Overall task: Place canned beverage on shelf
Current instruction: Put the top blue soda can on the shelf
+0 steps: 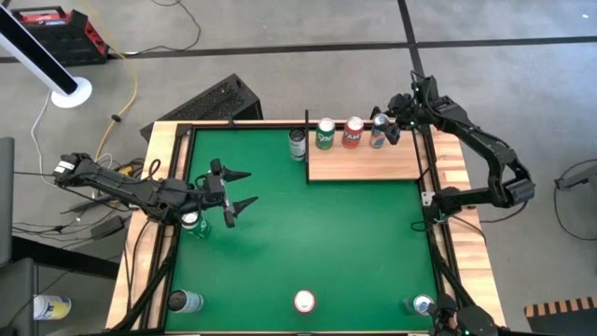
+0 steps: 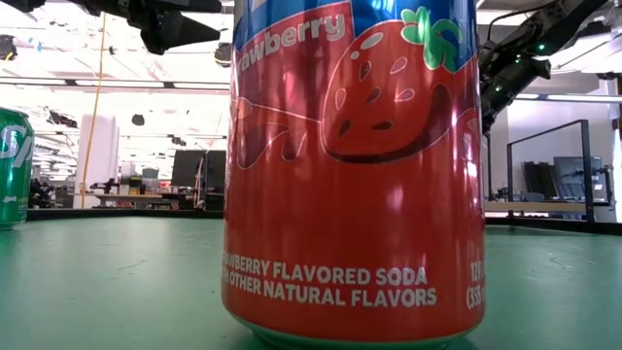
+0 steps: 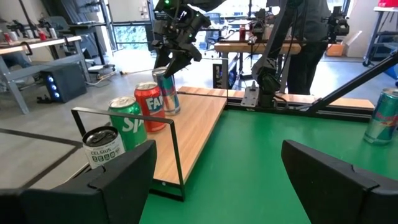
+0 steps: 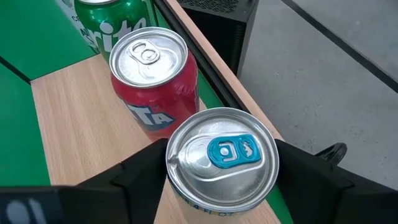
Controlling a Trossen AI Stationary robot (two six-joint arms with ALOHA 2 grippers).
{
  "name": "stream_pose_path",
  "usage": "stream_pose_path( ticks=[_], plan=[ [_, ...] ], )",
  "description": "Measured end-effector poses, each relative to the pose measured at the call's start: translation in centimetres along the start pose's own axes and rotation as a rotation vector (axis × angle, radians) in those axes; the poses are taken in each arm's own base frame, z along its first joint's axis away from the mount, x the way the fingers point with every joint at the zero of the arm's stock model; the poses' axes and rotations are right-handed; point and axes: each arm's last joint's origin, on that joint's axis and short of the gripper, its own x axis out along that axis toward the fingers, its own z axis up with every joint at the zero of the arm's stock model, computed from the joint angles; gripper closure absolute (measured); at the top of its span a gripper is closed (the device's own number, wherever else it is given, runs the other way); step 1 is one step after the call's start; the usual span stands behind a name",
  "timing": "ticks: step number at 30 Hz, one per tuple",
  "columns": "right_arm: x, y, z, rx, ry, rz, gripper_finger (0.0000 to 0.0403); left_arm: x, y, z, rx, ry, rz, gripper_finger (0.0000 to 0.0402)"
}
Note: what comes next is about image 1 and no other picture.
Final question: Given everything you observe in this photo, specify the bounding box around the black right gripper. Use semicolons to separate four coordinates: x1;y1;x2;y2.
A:
384;91;423;146

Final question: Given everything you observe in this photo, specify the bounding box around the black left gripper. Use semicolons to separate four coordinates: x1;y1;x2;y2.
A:
199;157;260;230

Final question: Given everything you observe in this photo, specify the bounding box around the blue white soda can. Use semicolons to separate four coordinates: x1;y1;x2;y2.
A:
404;293;435;317
369;113;391;150

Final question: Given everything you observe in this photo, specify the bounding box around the red strawberry soda can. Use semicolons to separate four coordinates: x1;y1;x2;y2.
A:
341;116;365;150
293;288;318;315

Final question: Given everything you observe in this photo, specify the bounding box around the green soda can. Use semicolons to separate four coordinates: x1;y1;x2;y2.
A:
314;117;337;151
180;212;212;241

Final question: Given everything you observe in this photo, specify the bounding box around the white Celsius drink can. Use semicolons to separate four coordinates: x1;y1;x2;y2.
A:
288;128;308;163
166;289;205;315

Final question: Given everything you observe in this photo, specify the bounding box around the green felt table mat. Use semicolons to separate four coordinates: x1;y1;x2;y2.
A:
163;128;445;333

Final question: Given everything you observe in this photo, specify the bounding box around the black perforated metal box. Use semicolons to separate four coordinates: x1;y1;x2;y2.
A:
139;73;264;142

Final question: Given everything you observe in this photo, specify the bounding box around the black power brick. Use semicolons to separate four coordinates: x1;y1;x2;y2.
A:
90;215;126;241

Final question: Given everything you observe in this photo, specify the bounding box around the grey floor device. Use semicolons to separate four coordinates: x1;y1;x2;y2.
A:
553;162;597;191

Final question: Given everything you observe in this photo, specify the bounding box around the black jointed device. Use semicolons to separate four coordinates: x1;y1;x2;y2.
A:
427;293;498;336

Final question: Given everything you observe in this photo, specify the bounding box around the white and yellow canister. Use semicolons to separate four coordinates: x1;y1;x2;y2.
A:
33;294;73;322

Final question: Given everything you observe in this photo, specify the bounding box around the grey upright panel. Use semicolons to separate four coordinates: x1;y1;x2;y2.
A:
0;136;16;268

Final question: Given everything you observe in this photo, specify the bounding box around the black and red toolbox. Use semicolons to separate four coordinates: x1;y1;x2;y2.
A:
11;5;112;67

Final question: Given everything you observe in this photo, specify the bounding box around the white stand with black panel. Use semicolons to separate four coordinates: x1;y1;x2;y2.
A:
0;3;93;110

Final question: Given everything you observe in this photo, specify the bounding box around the black box with striped edge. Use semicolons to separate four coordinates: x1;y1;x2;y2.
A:
523;296;597;336

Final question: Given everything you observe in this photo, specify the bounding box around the wooden shelf with black frame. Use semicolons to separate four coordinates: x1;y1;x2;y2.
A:
303;105;426;185

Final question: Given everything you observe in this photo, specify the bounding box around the yellow floor cable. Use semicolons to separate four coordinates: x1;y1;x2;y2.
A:
78;0;140;181

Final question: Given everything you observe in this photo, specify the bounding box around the black metal table frame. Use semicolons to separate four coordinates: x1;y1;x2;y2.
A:
109;121;503;336

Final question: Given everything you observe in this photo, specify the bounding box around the black looped floor cable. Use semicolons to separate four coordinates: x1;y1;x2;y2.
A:
552;158;597;243

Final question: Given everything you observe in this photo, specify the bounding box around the black floor cable bundle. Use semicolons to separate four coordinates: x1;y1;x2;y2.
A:
11;222;94;244

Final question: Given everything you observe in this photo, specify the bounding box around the thin taut black cable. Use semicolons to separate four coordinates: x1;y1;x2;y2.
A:
12;170;62;179

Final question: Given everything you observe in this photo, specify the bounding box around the white floor cable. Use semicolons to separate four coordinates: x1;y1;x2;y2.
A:
30;91;114;189

